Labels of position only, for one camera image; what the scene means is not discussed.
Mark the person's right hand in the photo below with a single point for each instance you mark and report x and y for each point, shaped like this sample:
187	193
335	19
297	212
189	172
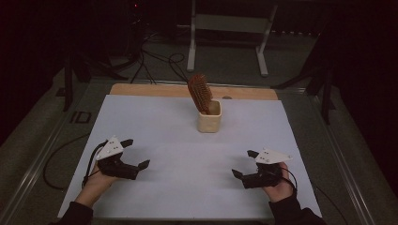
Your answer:
280	192

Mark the beige square cup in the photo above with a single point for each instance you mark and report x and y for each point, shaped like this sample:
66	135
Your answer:
209	125

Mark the white table mat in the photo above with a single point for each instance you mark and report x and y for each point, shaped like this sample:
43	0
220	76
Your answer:
175	162

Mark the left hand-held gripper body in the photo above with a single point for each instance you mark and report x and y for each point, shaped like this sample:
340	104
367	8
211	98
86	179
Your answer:
120	168

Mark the white metal stand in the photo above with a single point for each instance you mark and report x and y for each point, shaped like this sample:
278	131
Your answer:
231	23

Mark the metal floor rail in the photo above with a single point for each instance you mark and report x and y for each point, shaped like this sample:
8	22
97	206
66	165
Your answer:
348	175
29	175

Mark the black stand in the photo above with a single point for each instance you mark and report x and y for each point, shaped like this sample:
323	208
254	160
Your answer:
68	87
327	100

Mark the dark equipment with red light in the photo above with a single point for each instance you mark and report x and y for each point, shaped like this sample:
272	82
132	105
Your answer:
135	18

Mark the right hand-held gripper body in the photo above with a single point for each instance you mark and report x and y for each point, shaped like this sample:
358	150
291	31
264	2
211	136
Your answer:
263	178

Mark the brown wooden hairbrush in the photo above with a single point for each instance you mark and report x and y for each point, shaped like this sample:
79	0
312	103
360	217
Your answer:
200	93

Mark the person's left hand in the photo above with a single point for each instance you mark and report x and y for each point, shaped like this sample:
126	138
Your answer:
97	184

